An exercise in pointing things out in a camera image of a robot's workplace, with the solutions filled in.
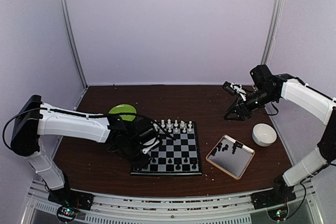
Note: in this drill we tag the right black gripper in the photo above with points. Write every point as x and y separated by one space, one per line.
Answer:
240 107

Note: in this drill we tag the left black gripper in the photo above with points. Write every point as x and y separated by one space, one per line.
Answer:
140 164

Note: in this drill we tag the black white chess board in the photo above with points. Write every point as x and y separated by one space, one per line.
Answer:
185 144

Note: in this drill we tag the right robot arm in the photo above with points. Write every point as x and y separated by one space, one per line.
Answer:
312 122

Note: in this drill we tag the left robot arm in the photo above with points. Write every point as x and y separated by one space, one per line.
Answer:
132 140

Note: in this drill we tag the white bowl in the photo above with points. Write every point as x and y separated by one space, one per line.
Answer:
264 135

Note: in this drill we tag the wooden metal tray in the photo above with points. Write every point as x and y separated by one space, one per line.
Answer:
233 165

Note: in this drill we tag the green plate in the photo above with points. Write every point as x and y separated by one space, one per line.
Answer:
126 111

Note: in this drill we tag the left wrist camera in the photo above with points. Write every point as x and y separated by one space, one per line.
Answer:
153 145

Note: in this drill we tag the front aluminium rail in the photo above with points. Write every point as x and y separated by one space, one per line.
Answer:
229 208

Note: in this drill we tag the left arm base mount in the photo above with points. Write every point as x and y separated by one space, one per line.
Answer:
72 199

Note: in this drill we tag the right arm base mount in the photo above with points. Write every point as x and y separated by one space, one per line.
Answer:
266 199

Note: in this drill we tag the right aluminium frame post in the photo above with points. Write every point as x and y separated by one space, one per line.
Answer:
273 25

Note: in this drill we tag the aluminium frame post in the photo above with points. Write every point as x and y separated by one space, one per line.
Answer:
72 43
273 25

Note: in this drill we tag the left aluminium frame post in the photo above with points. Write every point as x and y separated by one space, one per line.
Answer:
72 43

